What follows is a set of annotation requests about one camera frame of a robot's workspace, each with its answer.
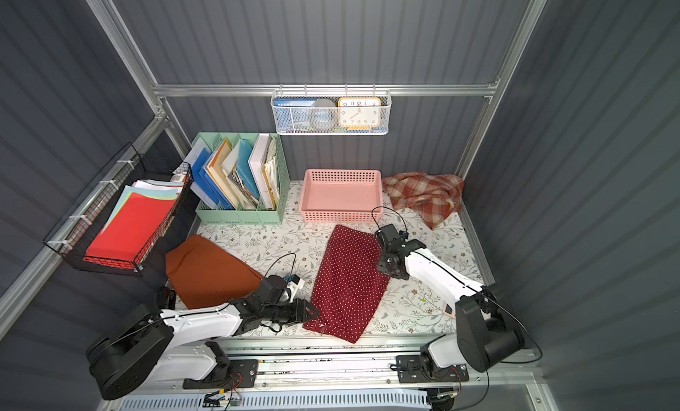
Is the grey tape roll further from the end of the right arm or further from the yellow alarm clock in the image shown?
the end of the right arm

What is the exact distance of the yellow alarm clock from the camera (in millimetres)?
887

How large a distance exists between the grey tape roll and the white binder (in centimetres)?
24

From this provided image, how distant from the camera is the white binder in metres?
0.96

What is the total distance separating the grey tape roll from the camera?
0.88m
